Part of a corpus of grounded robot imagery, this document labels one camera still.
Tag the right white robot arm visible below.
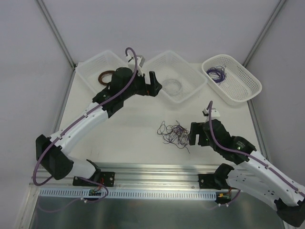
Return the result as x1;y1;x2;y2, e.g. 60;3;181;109
188;119;305;228

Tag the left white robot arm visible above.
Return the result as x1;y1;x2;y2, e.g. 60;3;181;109
35;67;162;186

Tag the middle white perforated basket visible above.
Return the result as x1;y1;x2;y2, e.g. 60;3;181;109
143;51;207;110

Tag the white perforated basket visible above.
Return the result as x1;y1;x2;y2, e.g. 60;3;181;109
76;50;128;94
202;54;262;106
143;51;207;110

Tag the left white perforated basket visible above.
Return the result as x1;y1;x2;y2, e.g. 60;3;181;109
76;50;128;94

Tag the right white perforated basket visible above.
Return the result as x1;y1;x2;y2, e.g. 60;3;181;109
202;54;262;106

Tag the white wire coil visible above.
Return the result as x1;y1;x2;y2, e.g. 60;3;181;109
162;78;182;96

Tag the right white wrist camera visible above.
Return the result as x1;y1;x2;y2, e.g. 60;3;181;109
203;108;220;119

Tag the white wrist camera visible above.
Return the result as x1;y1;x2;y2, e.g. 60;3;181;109
203;108;220;119
126;54;145;76

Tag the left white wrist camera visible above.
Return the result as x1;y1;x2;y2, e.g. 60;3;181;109
126;54;145;76

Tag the brown wire coil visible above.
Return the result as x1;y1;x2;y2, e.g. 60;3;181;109
98;70;114;86

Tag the purple wire coil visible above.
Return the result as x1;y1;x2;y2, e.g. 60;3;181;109
205;64;227;84

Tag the left aluminium frame post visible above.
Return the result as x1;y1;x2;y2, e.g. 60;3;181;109
35;0;76;70

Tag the aluminium frame post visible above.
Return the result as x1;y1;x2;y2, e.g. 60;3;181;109
243;0;287;67
35;0;76;70

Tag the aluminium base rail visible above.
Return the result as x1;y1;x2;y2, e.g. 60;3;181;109
31;161;219;190

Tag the slotted white cable duct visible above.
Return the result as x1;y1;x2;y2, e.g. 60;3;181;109
39;188;217;201

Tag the right aluminium frame post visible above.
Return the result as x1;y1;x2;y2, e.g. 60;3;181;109
243;0;287;67

